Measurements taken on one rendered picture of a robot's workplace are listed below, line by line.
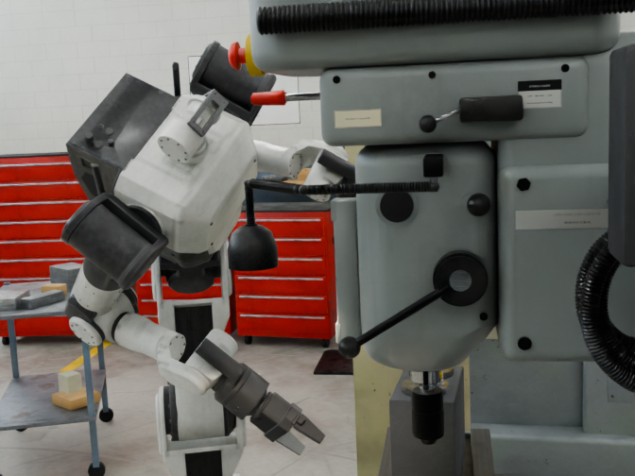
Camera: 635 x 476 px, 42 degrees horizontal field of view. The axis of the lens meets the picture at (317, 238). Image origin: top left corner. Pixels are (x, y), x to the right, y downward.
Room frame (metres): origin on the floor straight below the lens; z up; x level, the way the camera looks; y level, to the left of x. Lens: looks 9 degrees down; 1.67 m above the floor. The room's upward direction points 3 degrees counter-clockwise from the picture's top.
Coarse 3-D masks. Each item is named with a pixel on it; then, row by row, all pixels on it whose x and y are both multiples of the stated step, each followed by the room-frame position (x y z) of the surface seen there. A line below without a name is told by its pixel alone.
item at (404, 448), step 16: (400, 384) 1.54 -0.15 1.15; (416, 384) 1.50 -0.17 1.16; (448, 384) 1.49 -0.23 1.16; (400, 400) 1.45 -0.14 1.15; (448, 400) 1.44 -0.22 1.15; (400, 416) 1.45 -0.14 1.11; (448, 416) 1.43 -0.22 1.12; (464, 416) 1.63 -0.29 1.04; (400, 432) 1.45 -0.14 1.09; (448, 432) 1.43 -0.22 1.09; (464, 432) 1.63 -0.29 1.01; (400, 448) 1.45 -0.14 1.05; (416, 448) 1.45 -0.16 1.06; (432, 448) 1.44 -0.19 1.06; (448, 448) 1.43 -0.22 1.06; (464, 448) 1.62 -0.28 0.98; (400, 464) 1.45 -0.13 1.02; (416, 464) 1.45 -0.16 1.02; (432, 464) 1.44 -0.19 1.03; (448, 464) 1.43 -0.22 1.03
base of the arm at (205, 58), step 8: (208, 48) 1.66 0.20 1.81; (216, 48) 1.66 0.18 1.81; (200, 56) 1.66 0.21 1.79; (208, 56) 1.64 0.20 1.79; (200, 64) 1.64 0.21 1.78; (200, 72) 1.64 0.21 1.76; (192, 80) 1.64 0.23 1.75; (264, 80) 1.66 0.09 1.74; (272, 80) 1.67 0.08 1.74; (192, 88) 1.65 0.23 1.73; (200, 88) 1.65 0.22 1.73; (208, 88) 1.66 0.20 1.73; (264, 88) 1.65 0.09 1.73; (232, 104) 1.65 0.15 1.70; (240, 112) 1.65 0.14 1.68; (248, 112) 1.65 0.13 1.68; (256, 112) 1.66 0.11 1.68; (248, 120) 1.65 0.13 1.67
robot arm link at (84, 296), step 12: (84, 276) 1.49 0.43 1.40; (84, 288) 1.51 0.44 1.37; (96, 288) 1.48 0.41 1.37; (120, 288) 1.50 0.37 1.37; (132, 288) 1.67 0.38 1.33; (72, 300) 1.57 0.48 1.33; (84, 300) 1.55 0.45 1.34; (96, 300) 1.53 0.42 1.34; (108, 300) 1.53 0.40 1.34; (72, 312) 1.59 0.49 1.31; (84, 312) 1.57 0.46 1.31; (96, 312) 1.58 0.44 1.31; (108, 312) 1.61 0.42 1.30; (72, 324) 1.61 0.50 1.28; (84, 324) 1.58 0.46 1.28; (96, 324) 1.59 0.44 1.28; (84, 336) 1.61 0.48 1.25; (96, 336) 1.59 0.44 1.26
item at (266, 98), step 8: (256, 96) 1.30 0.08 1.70; (264, 96) 1.30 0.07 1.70; (272, 96) 1.29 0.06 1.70; (280, 96) 1.29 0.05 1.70; (288, 96) 1.30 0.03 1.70; (296, 96) 1.29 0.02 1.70; (304, 96) 1.29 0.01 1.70; (312, 96) 1.29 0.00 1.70; (256, 104) 1.30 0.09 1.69; (264, 104) 1.30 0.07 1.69; (272, 104) 1.30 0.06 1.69; (280, 104) 1.30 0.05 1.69
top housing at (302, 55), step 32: (256, 0) 1.09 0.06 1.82; (288, 0) 1.07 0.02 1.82; (320, 0) 1.06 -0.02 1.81; (352, 0) 1.05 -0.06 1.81; (256, 32) 1.09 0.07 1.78; (288, 32) 1.07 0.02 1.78; (320, 32) 1.06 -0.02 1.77; (352, 32) 1.05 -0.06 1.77; (384, 32) 1.05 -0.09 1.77; (416, 32) 1.04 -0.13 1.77; (448, 32) 1.03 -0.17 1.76; (480, 32) 1.03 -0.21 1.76; (512, 32) 1.02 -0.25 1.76; (544, 32) 1.02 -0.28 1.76; (576, 32) 1.01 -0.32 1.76; (608, 32) 1.01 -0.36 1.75; (256, 64) 1.11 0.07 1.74; (288, 64) 1.08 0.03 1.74; (320, 64) 1.07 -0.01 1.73; (352, 64) 1.07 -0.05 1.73; (384, 64) 1.07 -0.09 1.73
